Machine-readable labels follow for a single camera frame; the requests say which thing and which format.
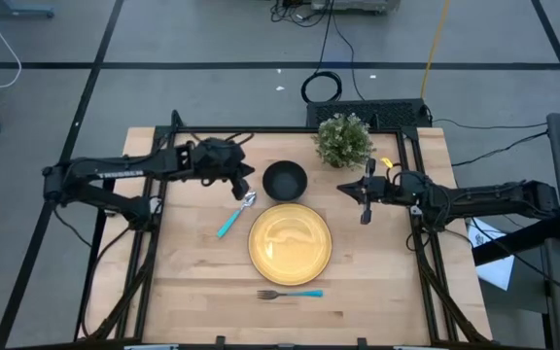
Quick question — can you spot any yellow round plate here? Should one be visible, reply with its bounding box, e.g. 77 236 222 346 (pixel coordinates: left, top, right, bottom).
247 202 333 287

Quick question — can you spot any thin black cable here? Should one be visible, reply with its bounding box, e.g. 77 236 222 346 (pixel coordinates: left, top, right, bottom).
451 129 549 168
430 118 549 131

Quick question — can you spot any black beam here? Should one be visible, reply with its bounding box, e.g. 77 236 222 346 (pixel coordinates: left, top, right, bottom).
472 213 560 267

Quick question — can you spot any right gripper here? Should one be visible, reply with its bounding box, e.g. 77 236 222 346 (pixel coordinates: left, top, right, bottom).
336 157 401 226

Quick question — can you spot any white cable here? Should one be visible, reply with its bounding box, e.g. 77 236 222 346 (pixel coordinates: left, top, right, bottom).
0 0 23 92

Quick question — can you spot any black perforated metal box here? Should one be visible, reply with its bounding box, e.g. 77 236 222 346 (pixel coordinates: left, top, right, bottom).
305 98 433 130

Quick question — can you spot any black aluminium rig frame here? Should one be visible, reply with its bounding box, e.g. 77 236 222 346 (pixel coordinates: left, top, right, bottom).
76 109 494 347

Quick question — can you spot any grey equipment case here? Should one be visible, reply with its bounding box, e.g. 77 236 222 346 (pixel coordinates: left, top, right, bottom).
310 0 402 15

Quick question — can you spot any fork with teal handle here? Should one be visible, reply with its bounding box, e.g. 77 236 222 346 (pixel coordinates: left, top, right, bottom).
256 289 325 300

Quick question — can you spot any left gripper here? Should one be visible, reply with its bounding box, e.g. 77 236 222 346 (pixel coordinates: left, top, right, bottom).
190 137 256 201

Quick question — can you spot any potted green plant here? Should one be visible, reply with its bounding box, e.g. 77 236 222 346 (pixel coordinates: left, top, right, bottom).
311 112 377 170

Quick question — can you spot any white paper sheet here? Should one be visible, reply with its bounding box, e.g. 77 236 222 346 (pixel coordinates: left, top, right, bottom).
465 217 517 292

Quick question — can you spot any black bowl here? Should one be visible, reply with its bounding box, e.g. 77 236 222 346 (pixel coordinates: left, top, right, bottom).
262 159 309 203

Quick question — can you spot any spoon with teal handle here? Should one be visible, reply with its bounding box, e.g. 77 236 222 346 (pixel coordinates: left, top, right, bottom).
216 190 258 239

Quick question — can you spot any coiled black cable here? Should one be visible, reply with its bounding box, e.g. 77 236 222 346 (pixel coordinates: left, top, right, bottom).
299 0 344 105

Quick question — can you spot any yellow cable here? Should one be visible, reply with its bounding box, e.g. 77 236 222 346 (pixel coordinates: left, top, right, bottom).
419 0 453 100

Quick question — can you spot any black cable bundle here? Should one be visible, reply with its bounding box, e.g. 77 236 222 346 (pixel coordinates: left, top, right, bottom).
268 0 333 29

